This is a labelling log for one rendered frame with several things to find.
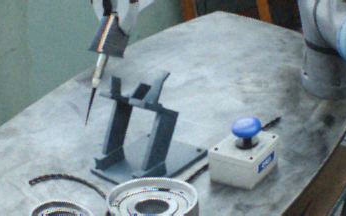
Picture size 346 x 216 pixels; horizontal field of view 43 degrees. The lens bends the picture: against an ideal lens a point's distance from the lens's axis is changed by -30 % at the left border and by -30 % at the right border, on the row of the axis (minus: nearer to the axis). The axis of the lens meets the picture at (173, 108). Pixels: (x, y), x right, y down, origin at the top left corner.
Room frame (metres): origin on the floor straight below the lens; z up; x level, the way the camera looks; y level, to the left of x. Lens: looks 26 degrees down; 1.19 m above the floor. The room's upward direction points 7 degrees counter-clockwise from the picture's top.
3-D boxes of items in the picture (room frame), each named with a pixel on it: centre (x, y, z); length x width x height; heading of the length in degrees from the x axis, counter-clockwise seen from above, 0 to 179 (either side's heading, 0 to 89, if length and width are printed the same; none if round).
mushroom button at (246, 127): (0.60, -0.08, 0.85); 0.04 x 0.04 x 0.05
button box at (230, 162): (0.61, -0.09, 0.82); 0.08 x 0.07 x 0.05; 136
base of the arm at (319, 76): (0.84, -0.32, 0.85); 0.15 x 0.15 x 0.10
